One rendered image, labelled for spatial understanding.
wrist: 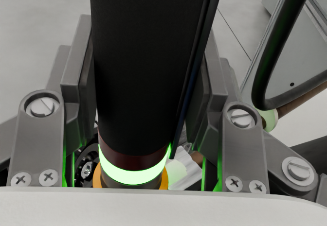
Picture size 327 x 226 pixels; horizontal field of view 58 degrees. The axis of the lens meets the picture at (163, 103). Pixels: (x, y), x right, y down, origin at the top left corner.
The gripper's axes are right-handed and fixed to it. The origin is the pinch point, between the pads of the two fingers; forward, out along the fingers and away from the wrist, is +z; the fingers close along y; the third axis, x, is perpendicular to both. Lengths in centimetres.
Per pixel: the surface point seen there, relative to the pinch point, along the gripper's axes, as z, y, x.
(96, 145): 11.9, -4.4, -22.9
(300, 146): 6.9, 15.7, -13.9
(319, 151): 4.9, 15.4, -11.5
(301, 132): 19.8, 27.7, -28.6
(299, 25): 102, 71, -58
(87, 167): 9.2, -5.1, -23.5
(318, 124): 20.0, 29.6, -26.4
